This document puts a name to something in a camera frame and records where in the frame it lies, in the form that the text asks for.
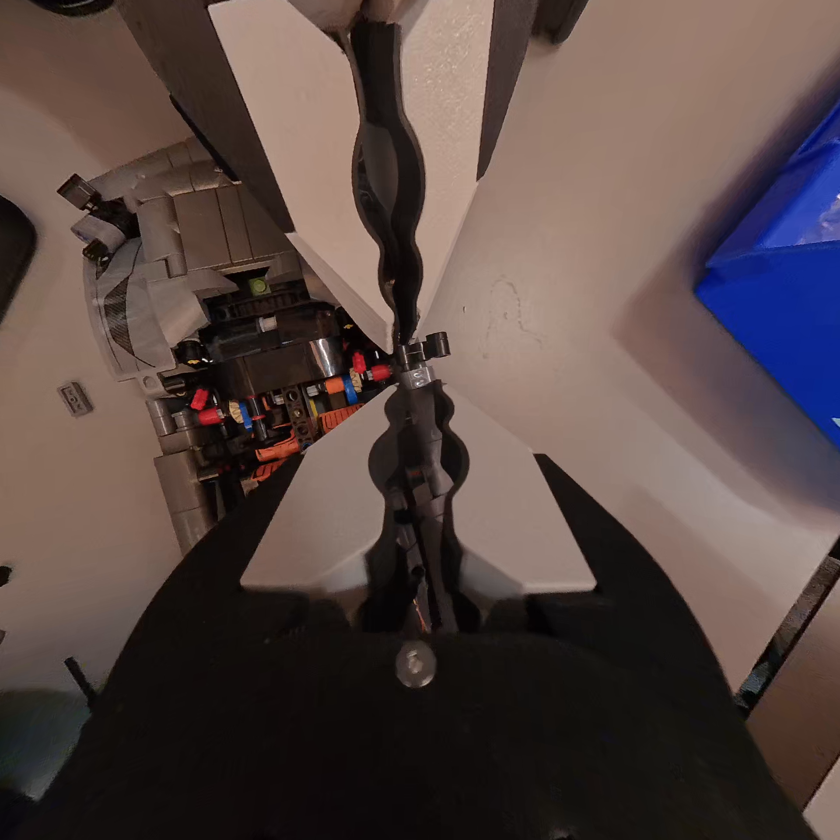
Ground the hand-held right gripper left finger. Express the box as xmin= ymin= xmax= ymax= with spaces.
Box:
xmin=240 ymin=386 xmax=403 ymax=632

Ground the black dimpled mat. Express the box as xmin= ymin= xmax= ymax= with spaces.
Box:
xmin=0 ymin=196 xmax=37 ymax=324

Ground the grey toy brick car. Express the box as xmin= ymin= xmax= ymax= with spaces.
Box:
xmin=58 ymin=141 xmax=460 ymax=631

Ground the blue plastic storage bin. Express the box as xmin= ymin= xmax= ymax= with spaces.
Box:
xmin=696 ymin=118 xmax=840 ymax=450

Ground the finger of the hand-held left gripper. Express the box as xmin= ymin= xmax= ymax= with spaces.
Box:
xmin=377 ymin=0 xmax=540 ymax=347
xmin=121 ymin=0 xmax=403 ymax=355

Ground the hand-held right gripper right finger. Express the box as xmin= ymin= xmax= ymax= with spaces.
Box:
xmin=438 ymin=385 xmax=598 ymax=621

